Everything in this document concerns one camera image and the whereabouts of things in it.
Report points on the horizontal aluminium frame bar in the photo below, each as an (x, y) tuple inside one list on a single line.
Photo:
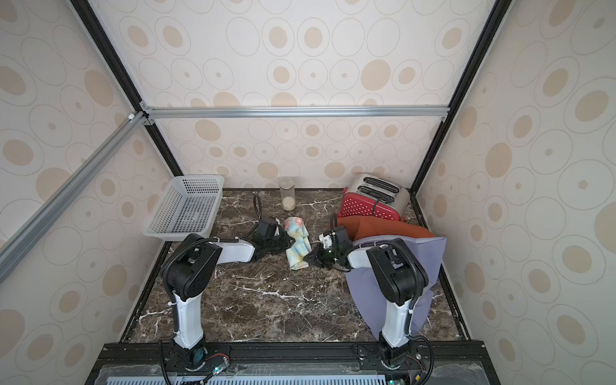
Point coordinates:
[(295, 112)]

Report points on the glass jar with white powder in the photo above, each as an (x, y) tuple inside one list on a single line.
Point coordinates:
[(287, 193)]

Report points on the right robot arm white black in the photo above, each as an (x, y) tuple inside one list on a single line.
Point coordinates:
[(400, 277)]

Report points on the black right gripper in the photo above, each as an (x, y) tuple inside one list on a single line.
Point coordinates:
[(320, 255)]

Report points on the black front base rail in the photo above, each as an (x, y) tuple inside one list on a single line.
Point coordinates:
[(295, 363)]

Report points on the diagonal aluminium frame bar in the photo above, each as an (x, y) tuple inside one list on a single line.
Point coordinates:
[(22, 242)]

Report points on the black corner post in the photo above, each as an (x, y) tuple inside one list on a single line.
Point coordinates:
[(485, 39), (86, 14)]

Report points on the red polka dot toaster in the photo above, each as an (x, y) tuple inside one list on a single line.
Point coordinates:
[(370, 195)]

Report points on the floral pastel skirt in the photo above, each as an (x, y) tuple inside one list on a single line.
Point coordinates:
[(296, 229)]

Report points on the black right corner post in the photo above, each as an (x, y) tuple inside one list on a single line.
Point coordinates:
[(485, 39)]

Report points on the lavender purple skirt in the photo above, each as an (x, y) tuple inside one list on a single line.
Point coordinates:
[(369, 299)]

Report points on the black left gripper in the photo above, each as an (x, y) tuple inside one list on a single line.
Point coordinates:
[(283, 236)]

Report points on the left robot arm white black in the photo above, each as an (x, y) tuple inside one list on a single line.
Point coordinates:
[(188, 271)]

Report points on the rust orange skirt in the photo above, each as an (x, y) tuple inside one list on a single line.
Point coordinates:
[(359, 227)]

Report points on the white plastic perforated basket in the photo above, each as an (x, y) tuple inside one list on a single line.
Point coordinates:
[(189, 205)]

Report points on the black left corner post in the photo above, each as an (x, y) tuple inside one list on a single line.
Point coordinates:
[(86, 14)]

